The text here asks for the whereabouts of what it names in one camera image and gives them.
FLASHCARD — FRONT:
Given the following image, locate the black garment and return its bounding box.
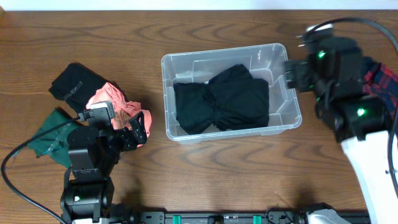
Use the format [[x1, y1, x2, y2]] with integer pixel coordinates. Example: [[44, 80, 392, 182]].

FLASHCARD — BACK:
[[174, 64, 270, 135]]

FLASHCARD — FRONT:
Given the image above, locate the black cloth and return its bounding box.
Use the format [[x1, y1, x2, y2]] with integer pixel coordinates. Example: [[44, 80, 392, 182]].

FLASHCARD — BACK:
[[49, 62, 108, 113]]

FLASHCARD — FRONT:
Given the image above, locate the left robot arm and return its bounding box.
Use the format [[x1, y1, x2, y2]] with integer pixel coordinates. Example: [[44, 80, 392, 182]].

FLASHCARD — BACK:
[[60, 108, 147, 223]]

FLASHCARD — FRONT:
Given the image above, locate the salmon pink shirt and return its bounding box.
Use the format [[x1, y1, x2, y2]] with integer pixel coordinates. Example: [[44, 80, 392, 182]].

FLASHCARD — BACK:
[[86, 82, 152, 137]]

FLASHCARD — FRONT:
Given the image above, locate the black cable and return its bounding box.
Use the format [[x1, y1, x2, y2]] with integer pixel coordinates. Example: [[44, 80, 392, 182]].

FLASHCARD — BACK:
[[303, 17, 398, 200], [1, 116, 82, 224]]

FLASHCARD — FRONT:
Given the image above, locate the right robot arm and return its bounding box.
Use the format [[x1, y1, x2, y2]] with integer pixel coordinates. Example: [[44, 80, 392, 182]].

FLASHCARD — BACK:
[[284, 29, 397, 223]]

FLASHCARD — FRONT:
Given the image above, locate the red navy plaid shirt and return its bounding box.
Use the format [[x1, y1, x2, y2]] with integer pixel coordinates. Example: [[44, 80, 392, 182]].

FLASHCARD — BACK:
[[363, 62, 397, 118]]

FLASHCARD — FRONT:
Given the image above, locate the right black cable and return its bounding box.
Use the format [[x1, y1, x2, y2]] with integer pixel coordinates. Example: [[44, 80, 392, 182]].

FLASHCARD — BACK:
[[303, 17, 398, 200]]

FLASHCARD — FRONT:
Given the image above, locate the clear plastic storage bin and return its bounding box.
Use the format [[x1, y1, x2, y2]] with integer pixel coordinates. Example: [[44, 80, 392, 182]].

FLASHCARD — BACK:
[[161, 43, 302, 144]]

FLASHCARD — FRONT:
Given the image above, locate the left black cable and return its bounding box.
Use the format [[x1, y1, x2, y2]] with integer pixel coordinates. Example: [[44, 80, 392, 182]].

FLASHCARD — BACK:
[[1, 116, 82, 224]]

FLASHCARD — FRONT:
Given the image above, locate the dark green cloth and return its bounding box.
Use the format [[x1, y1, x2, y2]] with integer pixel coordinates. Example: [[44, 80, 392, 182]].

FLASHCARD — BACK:
[[27, 108, 81, 168]]

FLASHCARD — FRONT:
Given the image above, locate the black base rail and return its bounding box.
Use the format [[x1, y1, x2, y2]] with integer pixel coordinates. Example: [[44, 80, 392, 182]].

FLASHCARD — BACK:
[[107, 203, 371, 224]]

